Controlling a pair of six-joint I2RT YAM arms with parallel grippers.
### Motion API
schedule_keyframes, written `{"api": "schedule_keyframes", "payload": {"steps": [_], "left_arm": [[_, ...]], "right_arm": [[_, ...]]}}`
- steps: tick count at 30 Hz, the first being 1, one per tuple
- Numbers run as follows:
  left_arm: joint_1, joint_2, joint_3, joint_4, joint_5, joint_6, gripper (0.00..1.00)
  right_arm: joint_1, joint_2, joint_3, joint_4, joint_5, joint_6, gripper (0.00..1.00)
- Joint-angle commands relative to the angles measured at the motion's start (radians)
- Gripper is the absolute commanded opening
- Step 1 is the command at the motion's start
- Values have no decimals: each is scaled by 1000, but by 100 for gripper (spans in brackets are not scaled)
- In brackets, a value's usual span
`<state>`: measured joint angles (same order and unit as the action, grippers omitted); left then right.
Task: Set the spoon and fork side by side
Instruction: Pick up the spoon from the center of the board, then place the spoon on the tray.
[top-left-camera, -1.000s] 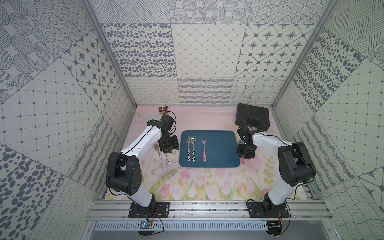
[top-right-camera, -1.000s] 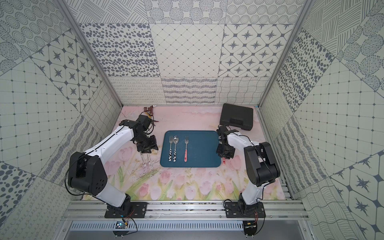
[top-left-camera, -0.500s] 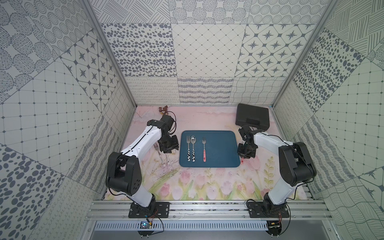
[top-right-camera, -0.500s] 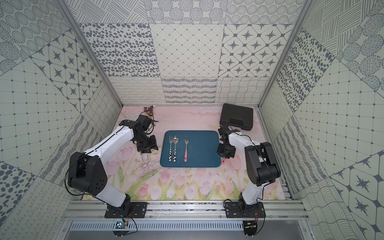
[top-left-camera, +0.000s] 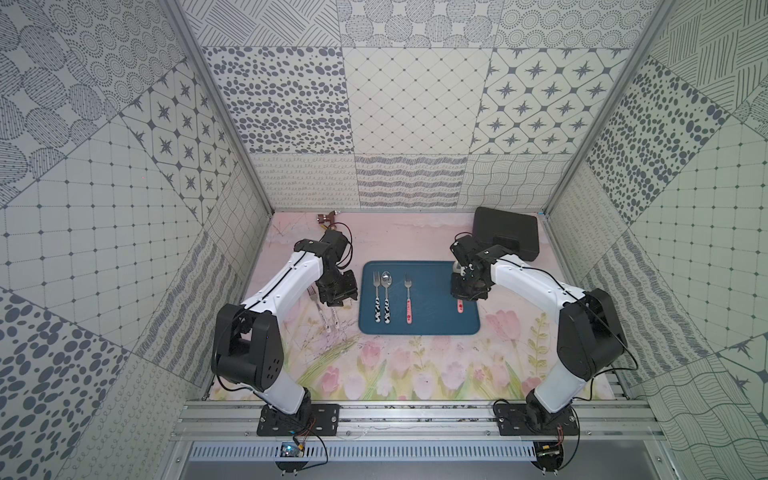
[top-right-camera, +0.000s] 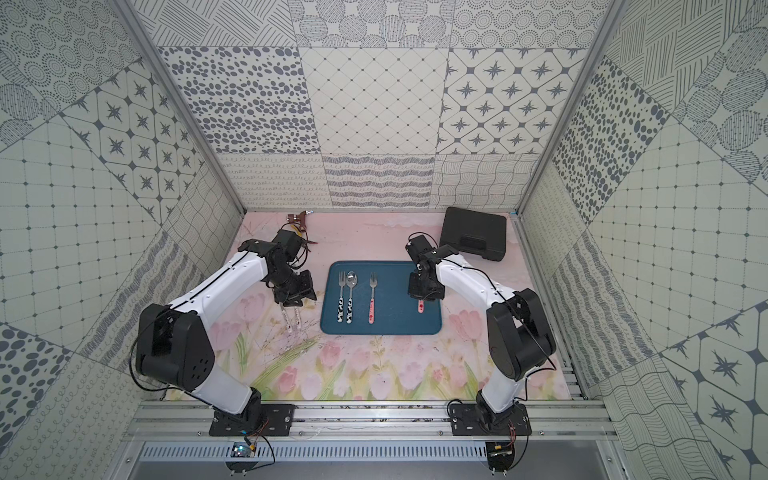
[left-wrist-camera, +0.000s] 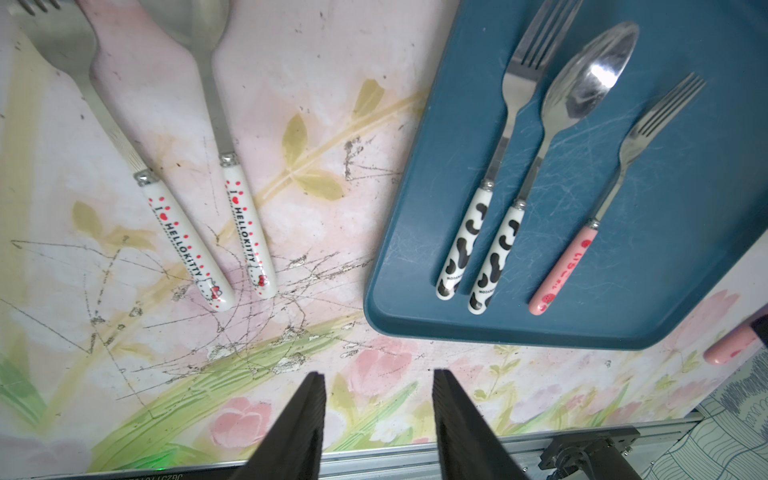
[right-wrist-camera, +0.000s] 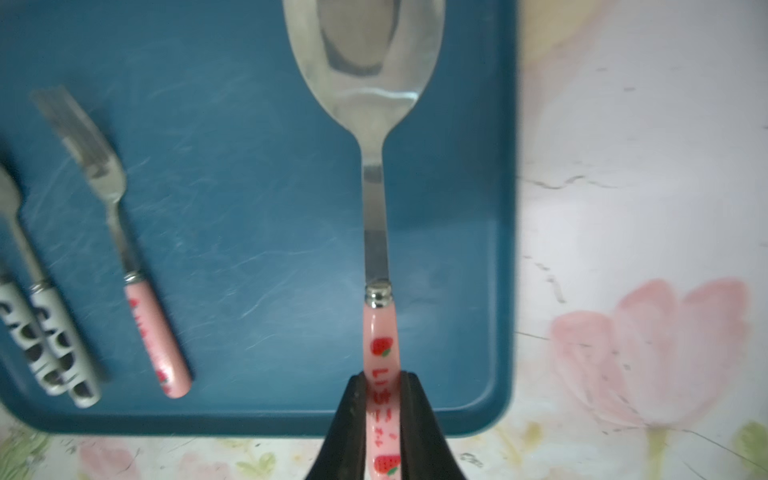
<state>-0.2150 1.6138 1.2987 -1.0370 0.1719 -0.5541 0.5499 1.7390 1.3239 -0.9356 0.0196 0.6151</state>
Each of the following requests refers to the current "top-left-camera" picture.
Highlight cow pattern fork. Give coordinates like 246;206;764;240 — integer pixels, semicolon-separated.
373;271;381;323

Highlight cow pattern spoon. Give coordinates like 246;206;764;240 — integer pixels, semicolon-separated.
381;271;393;324

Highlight pink strawberry fork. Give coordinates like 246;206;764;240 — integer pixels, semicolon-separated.
404;275;413;325

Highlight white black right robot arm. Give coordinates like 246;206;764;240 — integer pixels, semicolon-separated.
450;235;629;428

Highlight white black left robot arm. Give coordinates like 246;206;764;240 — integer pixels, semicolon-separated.
210;230;358;425

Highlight teal plastic tray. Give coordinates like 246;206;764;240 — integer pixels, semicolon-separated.
358;260;480;336

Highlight black plastic tool case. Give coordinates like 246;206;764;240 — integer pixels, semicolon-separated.
472;207;540;262

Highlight red pruning shears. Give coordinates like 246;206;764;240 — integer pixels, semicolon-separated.
316;211;337;230

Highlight left small controller board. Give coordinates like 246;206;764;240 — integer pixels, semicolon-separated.
275;442;307;473

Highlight small controller board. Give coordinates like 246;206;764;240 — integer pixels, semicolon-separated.
532;442;564;472
275;442;307;473

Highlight right small controller board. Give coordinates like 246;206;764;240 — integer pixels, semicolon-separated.
532;442;564;472

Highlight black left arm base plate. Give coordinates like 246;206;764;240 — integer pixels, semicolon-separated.
257;401;341;437

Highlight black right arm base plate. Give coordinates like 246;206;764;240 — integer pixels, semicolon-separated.
492;399;580;437

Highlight white vented cable duct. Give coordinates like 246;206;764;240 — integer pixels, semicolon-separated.
189;440;535;462

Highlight aluminium mounting rail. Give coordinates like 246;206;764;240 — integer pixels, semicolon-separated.
170;401;664;441

